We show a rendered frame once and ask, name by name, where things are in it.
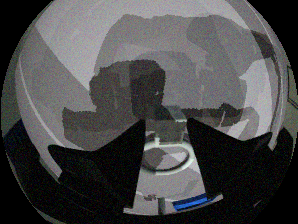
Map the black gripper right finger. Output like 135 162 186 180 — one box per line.
186 119 273 200

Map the grey metal ring with tab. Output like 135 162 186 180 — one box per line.
140 105 196 176

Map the blue tray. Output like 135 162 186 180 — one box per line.
173 193 216 212

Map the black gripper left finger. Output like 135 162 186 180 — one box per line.
48 119 146 209

